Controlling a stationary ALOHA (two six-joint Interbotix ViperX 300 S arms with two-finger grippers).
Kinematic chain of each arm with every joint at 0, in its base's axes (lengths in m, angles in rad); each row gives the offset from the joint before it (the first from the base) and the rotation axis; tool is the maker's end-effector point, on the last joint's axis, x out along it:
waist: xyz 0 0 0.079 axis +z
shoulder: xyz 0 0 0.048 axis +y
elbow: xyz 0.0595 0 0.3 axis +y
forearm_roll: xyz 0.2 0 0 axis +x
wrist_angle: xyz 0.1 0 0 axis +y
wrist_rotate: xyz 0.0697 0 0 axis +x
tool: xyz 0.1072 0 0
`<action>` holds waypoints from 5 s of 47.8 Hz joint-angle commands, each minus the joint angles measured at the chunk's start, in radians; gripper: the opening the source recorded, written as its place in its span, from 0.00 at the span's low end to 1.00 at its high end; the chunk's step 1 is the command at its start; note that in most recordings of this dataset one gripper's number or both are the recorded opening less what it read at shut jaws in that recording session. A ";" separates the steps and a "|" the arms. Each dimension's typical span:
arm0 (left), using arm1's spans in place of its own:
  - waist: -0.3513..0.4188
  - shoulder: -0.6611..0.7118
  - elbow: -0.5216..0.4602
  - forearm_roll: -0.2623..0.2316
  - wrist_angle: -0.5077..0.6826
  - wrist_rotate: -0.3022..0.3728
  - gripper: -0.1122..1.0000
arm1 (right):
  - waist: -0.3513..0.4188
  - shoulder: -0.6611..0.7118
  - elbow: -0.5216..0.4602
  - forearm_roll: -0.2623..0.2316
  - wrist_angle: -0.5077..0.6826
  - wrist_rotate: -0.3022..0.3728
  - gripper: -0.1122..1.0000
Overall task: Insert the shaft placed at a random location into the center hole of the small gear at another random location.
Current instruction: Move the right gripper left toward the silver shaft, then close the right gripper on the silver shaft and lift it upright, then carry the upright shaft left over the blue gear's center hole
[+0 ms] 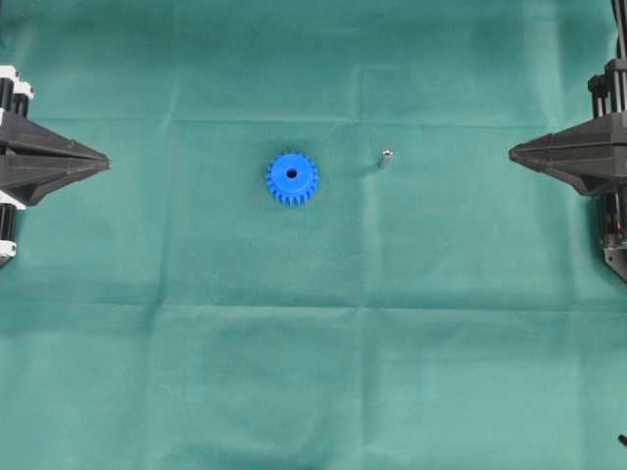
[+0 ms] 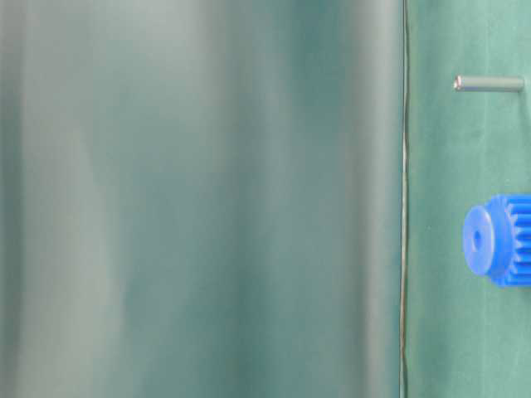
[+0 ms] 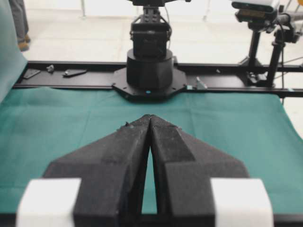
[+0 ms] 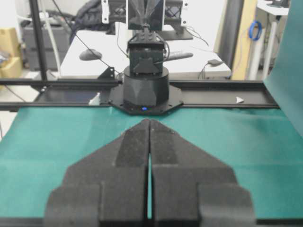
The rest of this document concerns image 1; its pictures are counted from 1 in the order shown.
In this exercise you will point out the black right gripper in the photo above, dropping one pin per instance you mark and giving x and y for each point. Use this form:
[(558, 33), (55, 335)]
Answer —
[(554, 154)]

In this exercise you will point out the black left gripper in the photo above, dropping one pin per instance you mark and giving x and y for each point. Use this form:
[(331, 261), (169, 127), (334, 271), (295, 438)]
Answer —
[(26, 180)]

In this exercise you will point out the small silver metal shaft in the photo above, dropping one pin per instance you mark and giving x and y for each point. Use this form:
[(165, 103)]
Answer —
[(385, 158)]

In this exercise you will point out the blue plastic gear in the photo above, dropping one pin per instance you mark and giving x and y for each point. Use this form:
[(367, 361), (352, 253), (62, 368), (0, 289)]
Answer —
[(292, 179)]

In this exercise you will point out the green cloth mat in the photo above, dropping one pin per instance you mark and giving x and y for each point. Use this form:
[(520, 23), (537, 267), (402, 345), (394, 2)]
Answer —
[(450, 311)]

